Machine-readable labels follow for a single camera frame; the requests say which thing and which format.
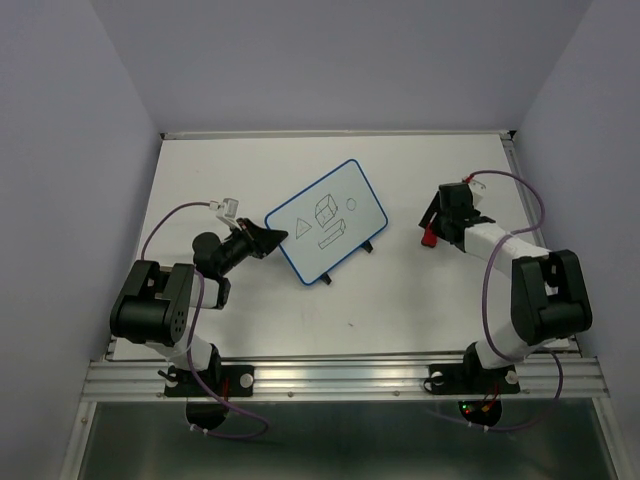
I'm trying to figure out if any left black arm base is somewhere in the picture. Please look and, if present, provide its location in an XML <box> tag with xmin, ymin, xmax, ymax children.
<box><xmin>157</xmin><ymin>345</ymin><xmax>255</xmax><ymax>434</ymax></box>

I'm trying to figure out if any red bone-shaped eraser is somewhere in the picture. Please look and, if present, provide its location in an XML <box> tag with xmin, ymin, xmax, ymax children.
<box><xmin>421</xmin><ymin>223</ymin><xmax>438</xmax><ymax>248</ymax></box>

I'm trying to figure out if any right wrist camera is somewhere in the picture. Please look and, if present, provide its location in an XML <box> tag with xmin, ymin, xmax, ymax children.
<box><xmin>464</xmin><ymin>177</ymin><xmax>487</xmax><ymax>207</ymax></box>

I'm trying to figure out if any black whiteboard foot clip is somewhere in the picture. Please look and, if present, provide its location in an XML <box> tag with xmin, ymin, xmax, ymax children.
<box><xmin>320</xmin><ymin>273</ymin><xmax>332</xmax><ymax>286</ymax></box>
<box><xmin>361</xmin><ymin>240</ymin><xmax>373</xmax><ymax>253</ymax></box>

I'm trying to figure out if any blue framed whiteboard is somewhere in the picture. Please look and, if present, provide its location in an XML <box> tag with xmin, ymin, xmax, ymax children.
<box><xmin>264</xmin><ymin>159</ymin><xmax>389</xmax><ymax>286</ymax></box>

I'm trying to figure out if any aluminium front mounting rail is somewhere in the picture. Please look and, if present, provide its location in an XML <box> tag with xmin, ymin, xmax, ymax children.
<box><xmin>81</xmin><ymin>352</ymin><xmax>609</xmax><ymax>403</ymax></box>

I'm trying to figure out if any purple cable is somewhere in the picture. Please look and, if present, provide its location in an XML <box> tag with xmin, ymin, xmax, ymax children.
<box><xmin>139</xmin><ymin>200</ymin><xmax>271</xmax><ymax>441</ymax></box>
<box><xmin>429</xmin><ymin>169</ymin><xmax>564</xmax><ymax>434</ymax></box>

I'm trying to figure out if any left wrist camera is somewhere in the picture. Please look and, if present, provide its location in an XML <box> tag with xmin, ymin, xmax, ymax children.
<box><xmin>210</xmin><ymin>198</ymin><xmax>239</xmax><ymax>225</ymax></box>

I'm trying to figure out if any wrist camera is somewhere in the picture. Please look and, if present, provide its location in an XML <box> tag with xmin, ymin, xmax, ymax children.
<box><xmin>210</xmin><ymin>198</ymin><xmax>239</xmax><ymax>225</ymax></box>
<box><xmin>464</xmin><ymin>177</ymin><xmax>487</xmax><ymax>207</ymax></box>

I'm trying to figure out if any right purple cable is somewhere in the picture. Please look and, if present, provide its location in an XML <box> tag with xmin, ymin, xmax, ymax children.
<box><xmin>429</xmin><ymin>169</ymin><xmax>564</xmax><ymax>434</ymax></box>

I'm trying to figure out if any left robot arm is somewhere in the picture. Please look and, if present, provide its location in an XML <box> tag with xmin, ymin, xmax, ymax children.
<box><xmin>110</xmin><ymin>218</ymin><xmax>288</xmax><ymax>394</ymax></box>

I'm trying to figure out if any aluminium right side rail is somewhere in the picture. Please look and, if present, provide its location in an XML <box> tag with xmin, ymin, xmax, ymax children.
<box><xmin>501</xmin><ymin>132</ymin><xmax>626</xmax><ymax>480</ymax></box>

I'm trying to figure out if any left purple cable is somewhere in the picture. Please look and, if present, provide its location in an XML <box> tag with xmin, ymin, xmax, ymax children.
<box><xmin>139</xmin><ymin>200</ymin><xmax>271</xmax><ymax>441</ymax></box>

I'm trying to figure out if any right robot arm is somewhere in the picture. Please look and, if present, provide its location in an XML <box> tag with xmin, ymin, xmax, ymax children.
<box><xmin>419</xmin><ymin>182</ymin><xmax>593</xmax><ymax>390</ymax></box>

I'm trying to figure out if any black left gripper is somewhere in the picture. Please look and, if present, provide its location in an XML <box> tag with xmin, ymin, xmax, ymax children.
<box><xmin>216</xmin><ymin>218</ymin><xmax>287</xmax><ymax>275</ymax></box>

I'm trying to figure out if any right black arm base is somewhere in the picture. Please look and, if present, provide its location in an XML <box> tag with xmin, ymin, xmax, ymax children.
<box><xmin>422</xmin><ymin>344</ymin><xmax>521</xmax><ymax>429</ymax></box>

